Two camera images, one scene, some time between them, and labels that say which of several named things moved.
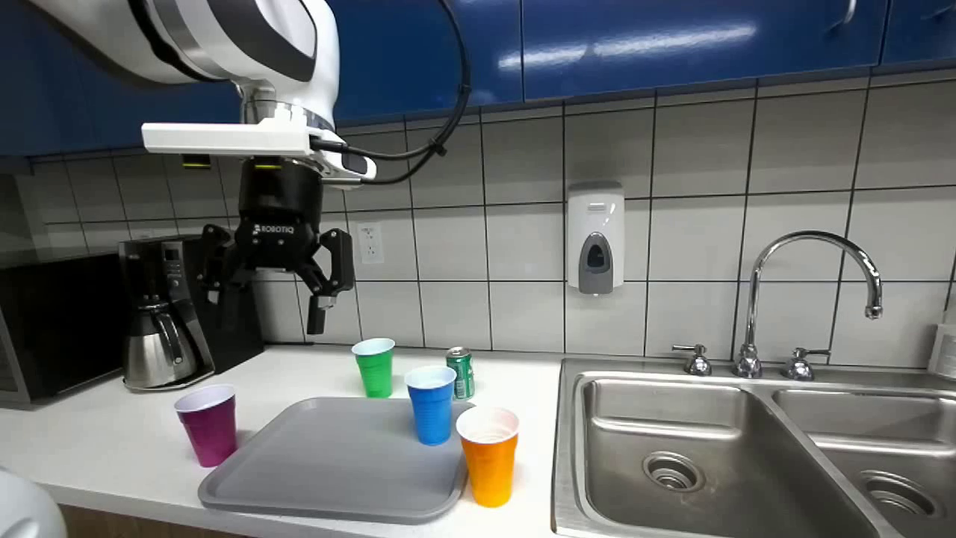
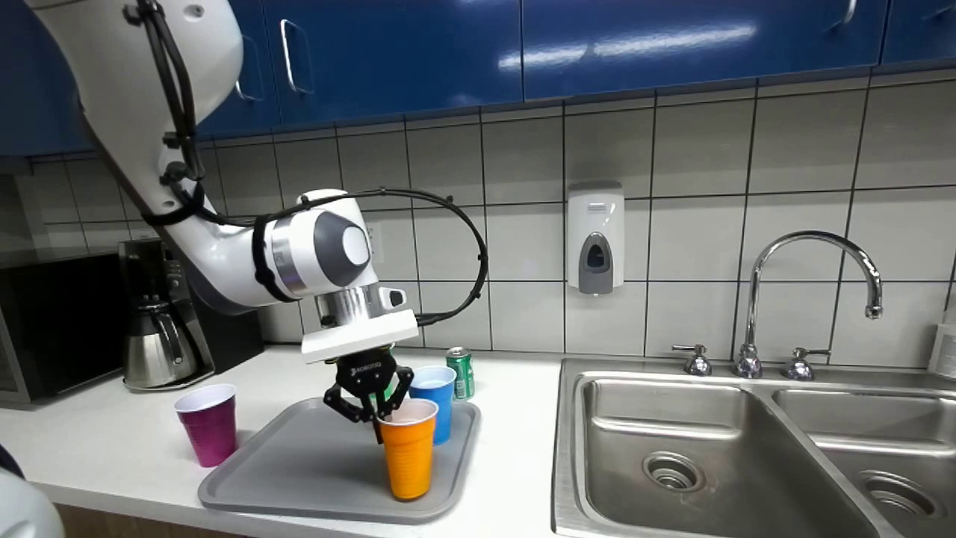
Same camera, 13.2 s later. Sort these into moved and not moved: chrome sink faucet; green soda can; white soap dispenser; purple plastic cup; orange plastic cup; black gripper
Moved: orange plastic cup; black gripper
Not moved: chrome sink faucet; green soda can; purple plastic cup; white soap dispenser
